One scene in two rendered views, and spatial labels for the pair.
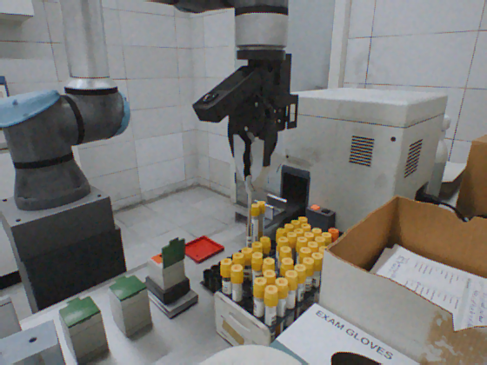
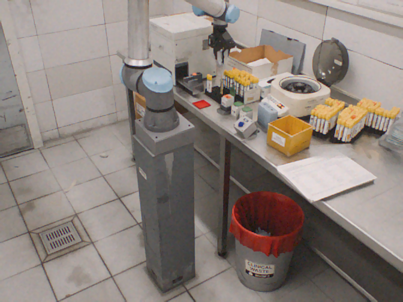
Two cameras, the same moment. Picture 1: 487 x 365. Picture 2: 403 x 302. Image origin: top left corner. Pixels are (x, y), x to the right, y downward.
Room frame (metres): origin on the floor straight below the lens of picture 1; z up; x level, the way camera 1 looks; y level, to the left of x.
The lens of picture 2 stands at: (0.15, 1.90, 1.82)
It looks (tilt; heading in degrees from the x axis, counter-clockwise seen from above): 33 degrees down; 282
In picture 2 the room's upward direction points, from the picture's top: straight up
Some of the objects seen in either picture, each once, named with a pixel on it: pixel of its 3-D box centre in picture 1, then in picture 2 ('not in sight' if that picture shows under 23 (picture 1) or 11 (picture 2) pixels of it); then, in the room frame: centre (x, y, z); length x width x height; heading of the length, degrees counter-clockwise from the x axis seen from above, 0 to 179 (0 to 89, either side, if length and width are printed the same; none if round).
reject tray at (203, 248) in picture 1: (201, 248); (201, 104); (0.55, 0.09, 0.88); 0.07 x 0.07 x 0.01; 45
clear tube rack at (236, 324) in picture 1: (287, 293); (240, 88); (0.37, -0.06, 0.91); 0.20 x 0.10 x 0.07; 135
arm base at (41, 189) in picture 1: (49, 175); (161, 112); (0.65, 0.44, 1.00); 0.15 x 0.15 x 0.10
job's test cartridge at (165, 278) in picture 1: (166, 273); (227, 102); (0.41, 0.12, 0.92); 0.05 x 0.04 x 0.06; 46
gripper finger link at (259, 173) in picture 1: (269, 162); (222, 56); (0.47, -0.04, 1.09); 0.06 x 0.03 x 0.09; 135
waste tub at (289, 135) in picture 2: not in sight; (289, 135); (0.11, 0.38, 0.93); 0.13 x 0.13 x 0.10; 50
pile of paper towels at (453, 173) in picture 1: (443, 173); not in sight; (0.96, -0.67, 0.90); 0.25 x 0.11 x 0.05; 135
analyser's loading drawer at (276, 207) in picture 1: (276, 207); (188, 81); (0.65, -0.07, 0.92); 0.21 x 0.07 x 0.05; 135
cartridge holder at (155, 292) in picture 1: (168, 287); (227, 107); (0.41, 0.13, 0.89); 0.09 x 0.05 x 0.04; 46
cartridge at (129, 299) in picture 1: (130, 303); (237, 109); (0.35, 0.17, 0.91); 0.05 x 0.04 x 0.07; 45
